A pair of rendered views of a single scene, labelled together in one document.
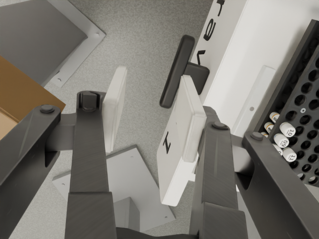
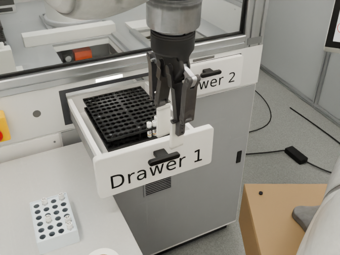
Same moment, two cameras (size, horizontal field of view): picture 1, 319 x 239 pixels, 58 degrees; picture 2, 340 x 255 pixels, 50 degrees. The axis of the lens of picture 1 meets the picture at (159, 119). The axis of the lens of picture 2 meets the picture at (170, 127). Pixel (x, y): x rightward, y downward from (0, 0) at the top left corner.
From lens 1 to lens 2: 60 cm
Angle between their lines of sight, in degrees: 38
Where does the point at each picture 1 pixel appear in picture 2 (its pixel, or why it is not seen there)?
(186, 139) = (165, 108)
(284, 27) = not seen: hidden behind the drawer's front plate
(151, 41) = not seen: outside the picture
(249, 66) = not seen: hidden behind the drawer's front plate
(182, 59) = (157, 158)
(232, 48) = (140, 146)
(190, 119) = (160, 110)
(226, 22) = (134, 161)
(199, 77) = (158, 152)
